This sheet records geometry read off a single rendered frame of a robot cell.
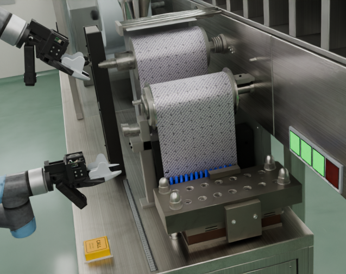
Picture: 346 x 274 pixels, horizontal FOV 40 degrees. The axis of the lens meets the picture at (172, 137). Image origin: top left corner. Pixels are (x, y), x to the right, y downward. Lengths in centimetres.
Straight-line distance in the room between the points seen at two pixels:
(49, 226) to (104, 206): 172
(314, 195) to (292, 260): 190
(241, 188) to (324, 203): 189
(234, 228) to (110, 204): 48
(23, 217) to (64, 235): 178
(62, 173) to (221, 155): 48
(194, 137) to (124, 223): 36
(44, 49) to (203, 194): 59
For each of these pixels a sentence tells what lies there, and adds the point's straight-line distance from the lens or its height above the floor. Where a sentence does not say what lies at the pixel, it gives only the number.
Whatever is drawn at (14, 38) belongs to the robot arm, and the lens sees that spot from 134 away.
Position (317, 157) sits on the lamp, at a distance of 119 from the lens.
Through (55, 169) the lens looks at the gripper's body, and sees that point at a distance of 140.
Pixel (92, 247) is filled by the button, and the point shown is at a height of 92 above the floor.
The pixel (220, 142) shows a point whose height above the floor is 111.
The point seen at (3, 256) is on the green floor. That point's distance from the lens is 320.
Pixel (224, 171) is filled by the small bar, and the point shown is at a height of 105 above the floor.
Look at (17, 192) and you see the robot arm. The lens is 141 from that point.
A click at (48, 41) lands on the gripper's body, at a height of 149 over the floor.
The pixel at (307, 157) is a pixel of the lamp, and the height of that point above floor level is 117.
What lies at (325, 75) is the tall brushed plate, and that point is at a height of 140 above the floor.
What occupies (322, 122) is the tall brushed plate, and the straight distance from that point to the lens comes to 115.
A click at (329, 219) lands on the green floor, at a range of 310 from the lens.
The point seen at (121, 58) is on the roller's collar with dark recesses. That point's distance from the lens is 161.
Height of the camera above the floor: 174
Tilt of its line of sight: 24 degrees down
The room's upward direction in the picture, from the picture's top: 7 degrees counter-clockwise
